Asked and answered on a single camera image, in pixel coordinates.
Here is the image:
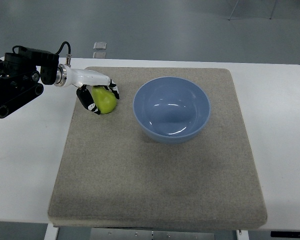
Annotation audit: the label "grey felt mat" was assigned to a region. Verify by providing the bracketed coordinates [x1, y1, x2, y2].
[47, 67, 268, 232]

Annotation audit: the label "lower floor outlet plate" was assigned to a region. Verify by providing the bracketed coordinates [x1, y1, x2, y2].
[92, 51, 107, 59]

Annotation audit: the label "blue ceramic bowl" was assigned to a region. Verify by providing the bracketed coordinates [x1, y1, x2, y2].
[132, 76, 211, 144]

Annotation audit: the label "floor outlet plate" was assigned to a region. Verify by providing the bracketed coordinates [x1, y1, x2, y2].
[93, 41, 107, 50]
[92, 51, 107, 59]

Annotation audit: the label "green pear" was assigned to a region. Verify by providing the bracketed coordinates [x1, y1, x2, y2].
[91, 86, 117, 114]

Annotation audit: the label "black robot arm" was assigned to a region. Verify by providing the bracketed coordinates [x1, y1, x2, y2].
[0, 41, 71, 119]

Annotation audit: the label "metal chair legs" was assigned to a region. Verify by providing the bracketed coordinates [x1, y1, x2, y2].
[227, 0, 279, 21]

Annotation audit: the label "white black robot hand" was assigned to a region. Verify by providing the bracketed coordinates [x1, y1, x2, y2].
[54, 64, 120, 115]

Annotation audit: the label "upper floor outlet plate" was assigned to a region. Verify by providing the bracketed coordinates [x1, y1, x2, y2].
[93, 41, 107, 50]

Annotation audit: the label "white table frame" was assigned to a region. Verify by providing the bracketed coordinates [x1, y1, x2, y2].
[43, 223, 250, 240]

